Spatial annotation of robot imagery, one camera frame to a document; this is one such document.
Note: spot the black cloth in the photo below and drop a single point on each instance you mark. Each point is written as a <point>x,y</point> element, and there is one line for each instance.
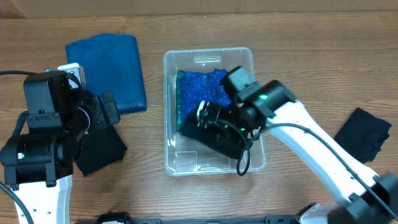
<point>363,135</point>
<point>100,149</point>

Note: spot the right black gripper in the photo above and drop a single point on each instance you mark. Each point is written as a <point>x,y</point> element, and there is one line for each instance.
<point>195,126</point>

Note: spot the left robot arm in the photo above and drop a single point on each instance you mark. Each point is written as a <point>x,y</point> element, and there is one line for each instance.
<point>38,157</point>

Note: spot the clear plastic container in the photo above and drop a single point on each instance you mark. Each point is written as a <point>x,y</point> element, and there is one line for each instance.
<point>185,153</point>

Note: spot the teal blue towel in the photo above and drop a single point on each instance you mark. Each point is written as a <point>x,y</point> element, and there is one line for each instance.
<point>112,62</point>

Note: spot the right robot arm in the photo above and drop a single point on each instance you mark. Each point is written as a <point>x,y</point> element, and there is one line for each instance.
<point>360,194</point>

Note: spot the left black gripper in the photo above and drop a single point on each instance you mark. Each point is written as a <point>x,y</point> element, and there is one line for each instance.
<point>101,111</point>

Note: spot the sparkly blue fabric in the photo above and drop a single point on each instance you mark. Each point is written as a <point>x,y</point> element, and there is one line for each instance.
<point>194,87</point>

